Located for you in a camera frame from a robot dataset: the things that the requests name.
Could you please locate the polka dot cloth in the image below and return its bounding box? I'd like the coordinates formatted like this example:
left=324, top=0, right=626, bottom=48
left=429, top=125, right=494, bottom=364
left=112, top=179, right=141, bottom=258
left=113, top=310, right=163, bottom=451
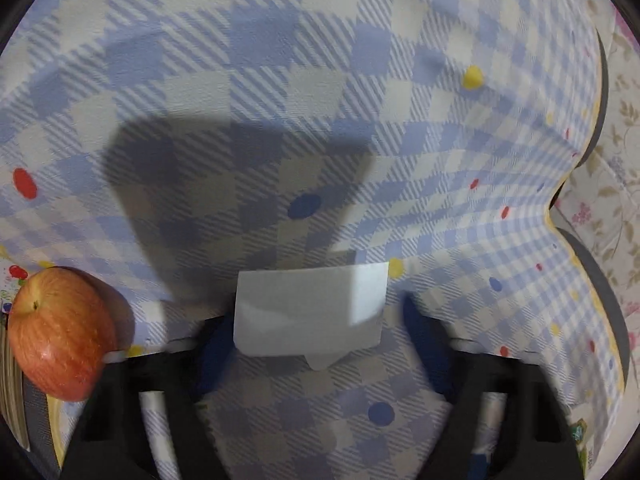
left=0, top=245, right=31, bottom=313

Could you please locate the red apple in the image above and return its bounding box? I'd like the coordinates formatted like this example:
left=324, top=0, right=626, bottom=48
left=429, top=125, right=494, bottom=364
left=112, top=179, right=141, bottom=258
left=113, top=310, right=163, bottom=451
left=7, top=266, right=119, bottom=402

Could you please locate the black office chair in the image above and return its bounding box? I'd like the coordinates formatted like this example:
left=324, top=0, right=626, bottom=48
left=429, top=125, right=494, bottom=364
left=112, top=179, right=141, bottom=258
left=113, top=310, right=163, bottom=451
left=550, top=25, right=632, bottom=361

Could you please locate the green printed packet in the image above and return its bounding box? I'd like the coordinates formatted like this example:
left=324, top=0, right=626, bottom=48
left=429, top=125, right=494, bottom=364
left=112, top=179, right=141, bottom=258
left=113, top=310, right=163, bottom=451
left=569, top=416, right=597, bottom=467

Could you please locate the striped beige object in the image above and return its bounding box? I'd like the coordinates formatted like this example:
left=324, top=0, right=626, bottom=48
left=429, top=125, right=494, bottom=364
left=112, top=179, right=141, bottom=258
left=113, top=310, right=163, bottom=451
left=0, top=317, right=32, bottom=453

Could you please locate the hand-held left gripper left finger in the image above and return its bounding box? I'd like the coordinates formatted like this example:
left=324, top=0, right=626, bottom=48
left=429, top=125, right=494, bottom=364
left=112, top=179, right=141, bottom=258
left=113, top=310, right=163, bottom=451
left=60, top=310, right=237, bottom=480

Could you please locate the floral printed cloth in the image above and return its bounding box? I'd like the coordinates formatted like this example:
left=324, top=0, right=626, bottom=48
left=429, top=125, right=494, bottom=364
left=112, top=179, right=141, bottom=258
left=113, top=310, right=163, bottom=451
left=550, top=0, right=640, bottom=341

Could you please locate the white paper sheet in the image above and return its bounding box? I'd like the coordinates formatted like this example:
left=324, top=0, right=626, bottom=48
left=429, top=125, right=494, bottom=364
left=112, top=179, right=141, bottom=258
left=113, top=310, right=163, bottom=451
left=234, top=261, right=390, bottom=372

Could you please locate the blue checked chair cover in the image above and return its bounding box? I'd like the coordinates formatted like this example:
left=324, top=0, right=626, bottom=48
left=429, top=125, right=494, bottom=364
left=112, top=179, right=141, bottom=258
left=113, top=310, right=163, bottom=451
left=0, top=0, right=629, bottom=480

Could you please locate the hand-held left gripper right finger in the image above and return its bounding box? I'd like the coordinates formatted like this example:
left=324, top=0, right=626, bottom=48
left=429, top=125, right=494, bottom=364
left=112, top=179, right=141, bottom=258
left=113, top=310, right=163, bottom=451
left=400, top=292, right=587, bottom=480

